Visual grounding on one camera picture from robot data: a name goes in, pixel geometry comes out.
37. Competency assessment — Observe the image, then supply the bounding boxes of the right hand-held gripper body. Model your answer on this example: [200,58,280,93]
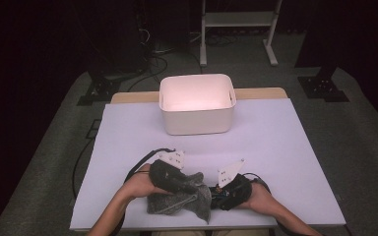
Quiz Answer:
[217,158,254,211]

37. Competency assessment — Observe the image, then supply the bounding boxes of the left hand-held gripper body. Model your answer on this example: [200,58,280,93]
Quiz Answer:
[149,149,187,195]

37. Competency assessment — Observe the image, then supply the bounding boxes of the grey cloth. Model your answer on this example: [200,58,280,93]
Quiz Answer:
[146,171,213,224]

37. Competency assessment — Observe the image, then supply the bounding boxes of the white plastic storage bin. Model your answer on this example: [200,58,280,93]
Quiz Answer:
[158,73,237,136]

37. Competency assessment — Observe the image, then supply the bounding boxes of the person's right hand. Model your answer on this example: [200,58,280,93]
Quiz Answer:
[235,181,274,210]

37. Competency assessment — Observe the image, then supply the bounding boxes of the person's left hand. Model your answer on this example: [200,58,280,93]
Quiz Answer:
[122,163,171,200]

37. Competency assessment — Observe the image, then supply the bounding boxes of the white table mat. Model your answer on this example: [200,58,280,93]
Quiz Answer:
[69,97,347,232]

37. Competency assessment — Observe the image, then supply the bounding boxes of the dark floor plate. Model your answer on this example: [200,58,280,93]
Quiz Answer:
[85,119,102,140]

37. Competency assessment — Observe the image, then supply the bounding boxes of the black stand base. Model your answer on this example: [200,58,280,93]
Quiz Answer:
[76,73,123,107]
[297,66,350,103]

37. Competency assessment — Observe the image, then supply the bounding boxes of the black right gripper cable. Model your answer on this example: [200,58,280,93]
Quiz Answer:
[242,172,296,236]

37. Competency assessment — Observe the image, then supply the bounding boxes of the black cable beside table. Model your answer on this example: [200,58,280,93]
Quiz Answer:
[71,137,96,200]

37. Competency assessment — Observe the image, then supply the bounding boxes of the tangle of black floor cables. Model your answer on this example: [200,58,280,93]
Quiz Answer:
[124,26,170,93]

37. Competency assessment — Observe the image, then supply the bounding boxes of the thin black floor cable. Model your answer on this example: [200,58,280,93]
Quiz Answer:
[189,48,205,76]

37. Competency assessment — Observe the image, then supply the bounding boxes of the white metal stand frame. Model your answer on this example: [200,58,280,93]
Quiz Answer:
[199,0,284,68]

